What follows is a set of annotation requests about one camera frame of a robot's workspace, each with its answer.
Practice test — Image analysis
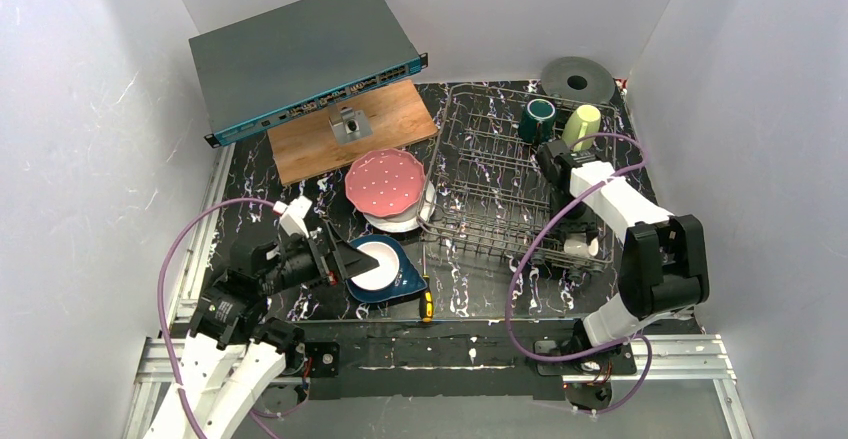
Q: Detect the small patterned flower dish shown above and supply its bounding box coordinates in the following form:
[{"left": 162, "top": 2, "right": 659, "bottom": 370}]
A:
[{"left": 563, "top": 234, "right": 600, "bottom": 258}]

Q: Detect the white bowl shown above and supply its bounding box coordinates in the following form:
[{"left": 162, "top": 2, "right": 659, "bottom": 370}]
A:
[{"left": 351, "top": 242, "right": 400, "bottom": 291}]

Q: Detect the light green mug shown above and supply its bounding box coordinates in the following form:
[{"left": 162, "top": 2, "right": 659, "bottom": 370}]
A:
[{"left": 561, "top": 104, "right": 602, "bottom": 151}]

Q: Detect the dark green mug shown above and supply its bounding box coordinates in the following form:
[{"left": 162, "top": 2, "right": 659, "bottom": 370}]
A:
[{"left": 518, "top": 98, "right": 557, "bottom": 145}]

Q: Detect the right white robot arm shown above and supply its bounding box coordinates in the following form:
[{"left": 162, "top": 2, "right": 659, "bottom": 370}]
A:
[{"left": 535, "top": 140, "right": 710, "bottom": 353}]

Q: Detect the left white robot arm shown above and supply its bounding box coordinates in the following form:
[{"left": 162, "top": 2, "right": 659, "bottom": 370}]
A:
[{"left": 145, "top": 224, "right": 380, "bottom": 438}]

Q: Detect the blue shell shaped plate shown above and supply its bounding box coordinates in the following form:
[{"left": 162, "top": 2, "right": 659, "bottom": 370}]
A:
[{"left": 346, "top": 235, "right": 425, "bottom": 304}]

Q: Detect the white plate under pink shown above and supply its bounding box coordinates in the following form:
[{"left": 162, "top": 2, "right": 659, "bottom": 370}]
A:
[{"left": 363, "top": 181, "right": 436, "bottom": 233}]

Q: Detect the yellow black screwdriver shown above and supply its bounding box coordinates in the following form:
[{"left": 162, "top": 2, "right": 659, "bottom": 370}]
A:
[{"left": 419, "top": 244, "right": 434, "bottom": 323}]

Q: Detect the pink dotted scalloped plate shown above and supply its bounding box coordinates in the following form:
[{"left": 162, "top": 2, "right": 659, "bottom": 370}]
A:
[{"left": 344, "top": 148, "right": 426, "bottom": 218}]

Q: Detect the wooden cutting board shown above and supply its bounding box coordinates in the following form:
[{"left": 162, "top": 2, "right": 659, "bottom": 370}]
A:
[{"left": 267, "top": 80, "right": 438, "bottom": 185}]

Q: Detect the grey tape roll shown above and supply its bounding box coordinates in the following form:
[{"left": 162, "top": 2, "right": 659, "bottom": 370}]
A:
[{"left": 540, "top": 56, "right": 616, "bottom": 104}]

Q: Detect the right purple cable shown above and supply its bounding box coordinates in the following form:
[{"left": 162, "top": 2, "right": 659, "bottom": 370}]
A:
[{"left": 504, "top": 132, "right": 654, "bottom": 417}]

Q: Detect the purple cable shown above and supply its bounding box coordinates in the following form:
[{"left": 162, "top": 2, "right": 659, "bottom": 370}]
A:
[
  {"left": 504, "top": 132, "right": 654, "bottom": 417},
  {"left": 157, "top": 197, "right": 293, "bottom": 439}
]

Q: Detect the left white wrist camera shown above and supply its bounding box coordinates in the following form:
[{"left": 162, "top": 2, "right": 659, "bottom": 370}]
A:
[{"left": 272, "top": 196, "right": 312, "bottom": 236}]

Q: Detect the grey wire dish rack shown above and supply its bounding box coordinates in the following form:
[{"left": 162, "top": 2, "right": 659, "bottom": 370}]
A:
[{"left": 422, "top": 83, "right": 616, "bottom": 272}]

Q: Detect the small grey metal bracket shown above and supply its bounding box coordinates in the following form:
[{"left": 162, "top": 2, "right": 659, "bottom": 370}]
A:
[{"left": 327, "top": 105, "right": 373, "bottom": 145}]

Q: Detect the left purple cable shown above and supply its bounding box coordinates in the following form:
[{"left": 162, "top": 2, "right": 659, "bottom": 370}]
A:
[{"left": 157, "top": 197, "right": 293, "bottom": 439}]

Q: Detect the aluminium frame rail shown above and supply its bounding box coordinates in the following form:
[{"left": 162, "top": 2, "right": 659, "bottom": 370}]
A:
[{"left": 122, "top": 147, "right": 757, "bottom": 439}]

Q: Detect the grey blue network switch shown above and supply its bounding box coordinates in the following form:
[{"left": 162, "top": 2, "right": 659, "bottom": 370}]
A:
[{"left": 189, "top": 0, "right": 429, "bottom": 148}]

